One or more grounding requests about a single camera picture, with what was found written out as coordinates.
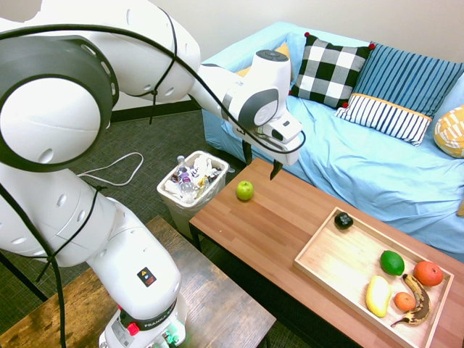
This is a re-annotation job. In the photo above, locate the white navy striped pillow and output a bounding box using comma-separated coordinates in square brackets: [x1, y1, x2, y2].
[333, 92, 434, 147]

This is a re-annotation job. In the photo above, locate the light blue sofa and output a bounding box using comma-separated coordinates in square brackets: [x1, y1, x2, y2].
[201, 20, 464, 262]

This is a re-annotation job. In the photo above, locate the clear plastic bottle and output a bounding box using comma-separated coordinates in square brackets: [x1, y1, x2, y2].
[176, 154, 199, 195]

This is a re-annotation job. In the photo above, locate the yellow mango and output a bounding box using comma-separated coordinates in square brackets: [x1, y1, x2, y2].
[365, 275, 393, 319]

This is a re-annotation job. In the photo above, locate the black toy fruit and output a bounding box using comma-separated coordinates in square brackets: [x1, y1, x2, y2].
[333, 212, 355, 231]

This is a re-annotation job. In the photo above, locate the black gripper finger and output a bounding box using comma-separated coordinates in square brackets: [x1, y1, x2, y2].
[241, 140, 254, 165]
[268, 159, 284, 181]

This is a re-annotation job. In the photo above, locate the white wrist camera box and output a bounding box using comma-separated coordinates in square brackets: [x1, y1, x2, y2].
[259, 111, 303, 144]

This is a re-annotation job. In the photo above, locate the white floor cable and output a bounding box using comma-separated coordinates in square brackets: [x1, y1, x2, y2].
[78, 152, 145, 187]

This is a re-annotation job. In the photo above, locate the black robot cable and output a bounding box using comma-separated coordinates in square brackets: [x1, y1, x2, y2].
[0, 23, 307, 348]

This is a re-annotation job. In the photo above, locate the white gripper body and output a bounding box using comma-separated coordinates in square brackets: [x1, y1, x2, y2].
[231, 122, 307, 167]

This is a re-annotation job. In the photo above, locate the red orange round fruit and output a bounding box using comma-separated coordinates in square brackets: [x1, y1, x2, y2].
[413, 260, 444, 288]

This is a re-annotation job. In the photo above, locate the plain yellow pillow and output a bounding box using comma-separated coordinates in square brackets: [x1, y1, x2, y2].
[234, 42, 293, 79]

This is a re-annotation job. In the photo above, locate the spotted brown banana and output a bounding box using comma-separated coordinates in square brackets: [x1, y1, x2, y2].
[390, 273, 432, 328]

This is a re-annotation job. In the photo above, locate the black white checkered pillow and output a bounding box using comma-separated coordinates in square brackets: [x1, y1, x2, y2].
[289, 31, 376, 109]

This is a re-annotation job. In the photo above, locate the small orange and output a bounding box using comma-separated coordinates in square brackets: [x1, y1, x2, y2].
[394, 291, 417, 312]

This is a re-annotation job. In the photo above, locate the blue striped pillow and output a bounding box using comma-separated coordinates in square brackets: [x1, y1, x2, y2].
[353, 42, 464, 119]

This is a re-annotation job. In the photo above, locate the wooden coffee table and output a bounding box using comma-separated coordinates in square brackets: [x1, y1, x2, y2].
[188, 157, 464, 348]

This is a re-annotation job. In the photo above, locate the green apple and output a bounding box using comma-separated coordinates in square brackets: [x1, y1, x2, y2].
[235, 180, 254, 202]

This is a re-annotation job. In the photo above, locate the yellow white patterned pillow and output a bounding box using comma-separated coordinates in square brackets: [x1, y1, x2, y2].
[434, 104, 464, 159]

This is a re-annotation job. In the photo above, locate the rustic wooden robot table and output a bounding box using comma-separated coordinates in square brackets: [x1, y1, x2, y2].
[0, 215, 277, 348]

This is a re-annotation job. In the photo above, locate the white trash bin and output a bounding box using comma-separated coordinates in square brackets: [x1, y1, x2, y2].
[156, 150, 231, 240]

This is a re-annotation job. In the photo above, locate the green lime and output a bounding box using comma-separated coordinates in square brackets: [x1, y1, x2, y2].
[379, 249, 405, 276]

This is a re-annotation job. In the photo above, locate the light bamboo tray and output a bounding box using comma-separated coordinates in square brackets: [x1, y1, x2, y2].
[292, 206, 455, 348]

